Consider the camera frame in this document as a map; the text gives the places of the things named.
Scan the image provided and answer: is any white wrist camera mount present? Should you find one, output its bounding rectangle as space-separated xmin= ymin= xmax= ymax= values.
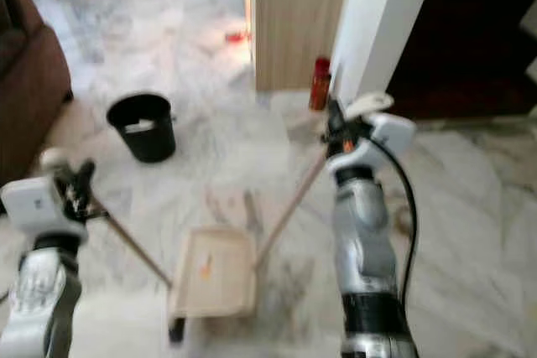
xmin=331 ymin=113 xmax=418 ymax=176
xmin=2 ymin=176 xmax=81 ymax=241

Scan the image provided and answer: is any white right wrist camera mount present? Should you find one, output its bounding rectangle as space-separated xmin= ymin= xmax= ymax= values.
xmin=331 ymin=113 xmax=418 ymax=176

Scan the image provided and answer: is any brown sofa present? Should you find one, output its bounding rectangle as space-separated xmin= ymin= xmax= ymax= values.
xmin=0 ymin=0 xmax=74 ymax=187

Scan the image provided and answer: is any small red floor item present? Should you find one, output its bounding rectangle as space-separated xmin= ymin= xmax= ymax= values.
xmin=225 ymin=29 xmax=251 ymax=44

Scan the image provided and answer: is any light wood panel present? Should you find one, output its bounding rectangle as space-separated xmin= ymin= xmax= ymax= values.
xmin=252 ymin=0 xmax=353 ymax=93

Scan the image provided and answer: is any white paper in bucket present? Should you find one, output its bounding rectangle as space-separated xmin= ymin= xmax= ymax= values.
xmin=124 ymin=121 xmax=159 ymax=133

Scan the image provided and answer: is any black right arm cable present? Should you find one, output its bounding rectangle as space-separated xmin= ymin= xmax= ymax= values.
xmin=378 ymin=136 xmax=420 ymax=309

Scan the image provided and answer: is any beige long-handled dustpan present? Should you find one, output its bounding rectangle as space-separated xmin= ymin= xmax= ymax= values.
xmin=40 ymin=148 xmax=258 ymax=344

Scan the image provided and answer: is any black plastic bucket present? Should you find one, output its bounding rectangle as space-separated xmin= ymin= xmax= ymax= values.
xmin=107 ymin=93 xmax=177 ymax=163

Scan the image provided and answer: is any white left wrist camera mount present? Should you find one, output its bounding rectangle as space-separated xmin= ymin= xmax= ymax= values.
xmin=2 ymin=176 xmax=81 ymax=241

